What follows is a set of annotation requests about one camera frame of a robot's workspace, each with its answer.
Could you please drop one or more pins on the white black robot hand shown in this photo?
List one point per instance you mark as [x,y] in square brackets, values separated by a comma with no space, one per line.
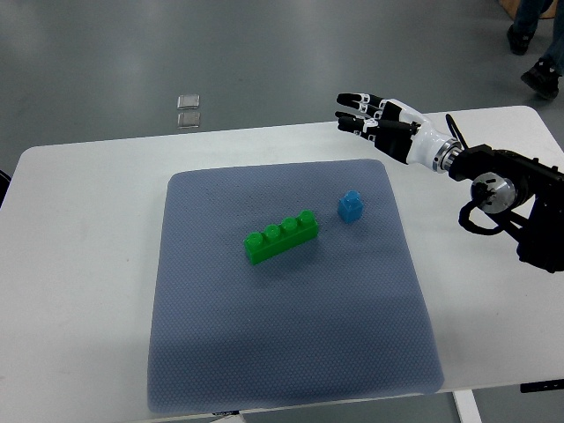
[397,130]

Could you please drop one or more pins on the small blue block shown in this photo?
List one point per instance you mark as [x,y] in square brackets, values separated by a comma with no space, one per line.
[350,207]

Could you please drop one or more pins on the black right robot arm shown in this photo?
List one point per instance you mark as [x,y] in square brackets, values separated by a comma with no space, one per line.
[516,195]

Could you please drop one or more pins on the long green block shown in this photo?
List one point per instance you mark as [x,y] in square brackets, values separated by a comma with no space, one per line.
[276,239]

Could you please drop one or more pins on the black shoe left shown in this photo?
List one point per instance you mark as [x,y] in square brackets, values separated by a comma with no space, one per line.
[518,42]

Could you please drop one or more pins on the black shoe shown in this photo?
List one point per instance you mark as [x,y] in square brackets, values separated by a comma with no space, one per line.
[543,79]
[518,42]

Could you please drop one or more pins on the black shoe right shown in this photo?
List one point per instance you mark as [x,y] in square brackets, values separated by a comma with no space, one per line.
[543,79]

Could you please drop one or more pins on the wooden box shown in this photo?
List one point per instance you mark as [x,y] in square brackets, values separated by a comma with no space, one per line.
[511,6]

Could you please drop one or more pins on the lower metal floor plate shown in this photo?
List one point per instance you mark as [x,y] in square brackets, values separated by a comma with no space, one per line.
[188,120]

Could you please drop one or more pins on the metal floor plate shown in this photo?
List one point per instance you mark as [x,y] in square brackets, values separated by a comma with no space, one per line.
[188,120]
[188,101]

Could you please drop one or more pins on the upper metal floor plate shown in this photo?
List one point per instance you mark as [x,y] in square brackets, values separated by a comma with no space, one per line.
[188,101]

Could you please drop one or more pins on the white table leg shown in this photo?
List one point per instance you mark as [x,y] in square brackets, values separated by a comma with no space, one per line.
[466,406]

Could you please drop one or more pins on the black table control panel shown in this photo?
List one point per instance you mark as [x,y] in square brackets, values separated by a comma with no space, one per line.
[534,387]

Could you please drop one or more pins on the black object left edge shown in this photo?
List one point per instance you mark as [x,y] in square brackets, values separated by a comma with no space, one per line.
[5,181]

